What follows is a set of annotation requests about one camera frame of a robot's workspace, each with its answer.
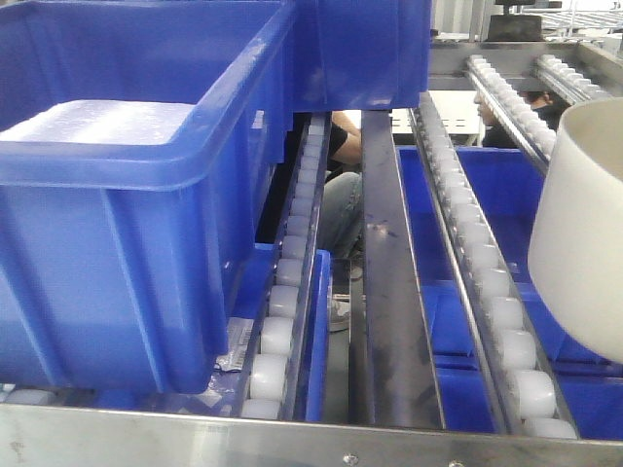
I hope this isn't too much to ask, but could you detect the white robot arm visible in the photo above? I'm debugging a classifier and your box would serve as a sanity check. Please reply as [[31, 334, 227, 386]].
[[528, 97, 622, 362]]

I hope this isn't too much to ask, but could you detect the stainless steel shelf rack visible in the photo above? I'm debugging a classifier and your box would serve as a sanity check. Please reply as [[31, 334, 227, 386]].
[[0, 38, 623, 467]]

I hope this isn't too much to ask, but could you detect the blue bin rear top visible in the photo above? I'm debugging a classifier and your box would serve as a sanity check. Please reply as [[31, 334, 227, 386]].
[[292, 1, 432, 112]]

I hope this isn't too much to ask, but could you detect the large blue bin with foam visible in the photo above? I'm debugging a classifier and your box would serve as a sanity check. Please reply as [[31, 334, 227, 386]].
[[1, 1, 296, 393]]

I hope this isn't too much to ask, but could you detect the blue bin lower layer right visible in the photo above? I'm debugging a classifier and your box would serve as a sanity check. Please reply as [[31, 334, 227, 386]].
[[396, 145, 623, 442]]

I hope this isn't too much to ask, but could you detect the seated person in jeans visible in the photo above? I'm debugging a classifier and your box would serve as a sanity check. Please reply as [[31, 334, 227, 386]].
[[315, 110, 365, 333]]

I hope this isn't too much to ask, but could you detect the white roller track left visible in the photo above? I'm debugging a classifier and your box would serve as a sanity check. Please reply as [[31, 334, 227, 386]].
[[237, 113, 331, 421]]

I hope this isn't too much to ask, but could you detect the white roller track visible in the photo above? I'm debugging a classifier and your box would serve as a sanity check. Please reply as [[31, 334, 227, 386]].
[[237, 113, 331, 421], [410, 92, 579, 439], [466, 54, 556, 172]]

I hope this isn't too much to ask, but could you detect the person with dark hair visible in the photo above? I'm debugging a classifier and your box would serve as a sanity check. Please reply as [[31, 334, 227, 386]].
[[474, 90, 566, 150]]

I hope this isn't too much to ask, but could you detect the white roller track far right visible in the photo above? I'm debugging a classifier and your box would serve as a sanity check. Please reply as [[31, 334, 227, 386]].
[[466, 54, 556, 172]]

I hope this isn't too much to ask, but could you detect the white roller track middle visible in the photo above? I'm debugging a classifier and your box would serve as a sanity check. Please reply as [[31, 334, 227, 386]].
[[410, 92, 579, 439]]

